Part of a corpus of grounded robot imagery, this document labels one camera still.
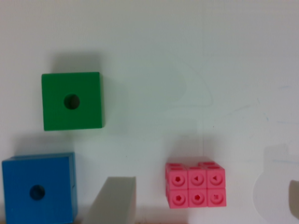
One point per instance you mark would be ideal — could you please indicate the blue square block with hole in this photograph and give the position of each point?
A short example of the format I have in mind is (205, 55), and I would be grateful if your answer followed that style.
(40, 189)

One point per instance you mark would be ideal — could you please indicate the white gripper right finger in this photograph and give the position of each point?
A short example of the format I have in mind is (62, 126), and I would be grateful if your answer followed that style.
(294, 198)

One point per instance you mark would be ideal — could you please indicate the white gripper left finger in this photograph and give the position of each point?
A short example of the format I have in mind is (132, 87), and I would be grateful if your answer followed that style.
(115, 203)

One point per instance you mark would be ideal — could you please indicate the green square block with hole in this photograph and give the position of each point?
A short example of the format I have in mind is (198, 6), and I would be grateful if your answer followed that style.
(72, 101)

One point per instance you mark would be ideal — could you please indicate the pink snap cube block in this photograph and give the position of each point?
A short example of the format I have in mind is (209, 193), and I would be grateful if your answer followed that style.
(202, 185)

